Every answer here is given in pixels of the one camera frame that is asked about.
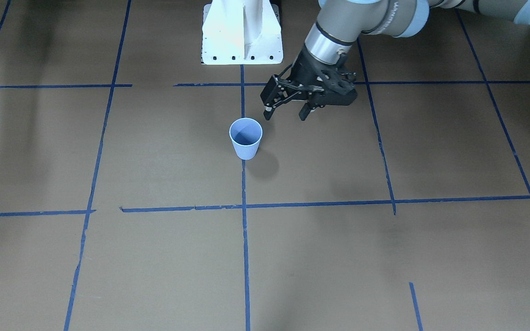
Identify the blue ribbed plastic cup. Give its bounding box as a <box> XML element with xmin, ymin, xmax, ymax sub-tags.
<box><xmin>229</xmin><ymin>118</ymin><xmax>263</xmax><ymax>160</ymax></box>

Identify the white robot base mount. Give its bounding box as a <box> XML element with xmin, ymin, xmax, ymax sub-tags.
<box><xmin>201</xmin><ymin>0</ymin><xmax>284</xmax><ymax>65</ymax></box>

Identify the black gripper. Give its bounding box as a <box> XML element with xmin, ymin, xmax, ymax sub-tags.
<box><xmin>259</xmin><ymin>46</ymin><xmax>357</xmax><ymax>121</ymax></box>

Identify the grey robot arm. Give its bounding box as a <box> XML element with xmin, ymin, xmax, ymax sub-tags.
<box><xmin>260</xmin><ymin>0</ymin><xmax>530</xmax><ymax>121</ymax></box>

